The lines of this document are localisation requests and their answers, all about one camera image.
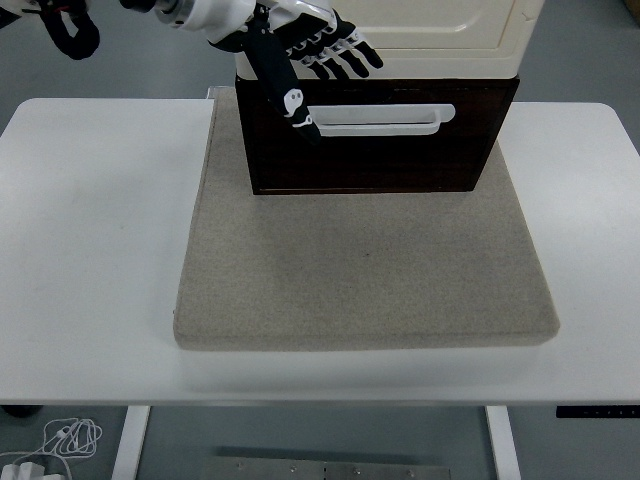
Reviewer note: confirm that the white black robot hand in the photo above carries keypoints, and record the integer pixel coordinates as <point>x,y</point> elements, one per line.
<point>270,55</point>

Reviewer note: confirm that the dark brown wooden drawer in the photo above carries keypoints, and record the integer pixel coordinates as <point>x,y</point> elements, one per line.
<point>375,165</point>

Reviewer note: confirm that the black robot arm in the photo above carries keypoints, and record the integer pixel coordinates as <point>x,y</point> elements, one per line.
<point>80,42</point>

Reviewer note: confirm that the dark brown wooden drawer casing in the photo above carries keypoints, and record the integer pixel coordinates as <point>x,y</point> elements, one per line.
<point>242,120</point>

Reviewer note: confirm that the beige fabric mat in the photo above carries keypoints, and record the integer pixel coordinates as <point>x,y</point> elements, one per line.
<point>350,280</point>

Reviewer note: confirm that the brown cardboard box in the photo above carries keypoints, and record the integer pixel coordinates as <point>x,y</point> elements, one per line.
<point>633,7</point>

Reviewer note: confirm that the white table leg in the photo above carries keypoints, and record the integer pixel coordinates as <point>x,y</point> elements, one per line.
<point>502,440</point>
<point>131,440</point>

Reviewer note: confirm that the black caster wheel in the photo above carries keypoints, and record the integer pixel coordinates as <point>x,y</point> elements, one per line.
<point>20,411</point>

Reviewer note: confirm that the white power adapter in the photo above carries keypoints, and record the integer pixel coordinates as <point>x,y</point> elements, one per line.
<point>30,472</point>

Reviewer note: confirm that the black table control panel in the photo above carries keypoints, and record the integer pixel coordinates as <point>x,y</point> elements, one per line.
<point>595,412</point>

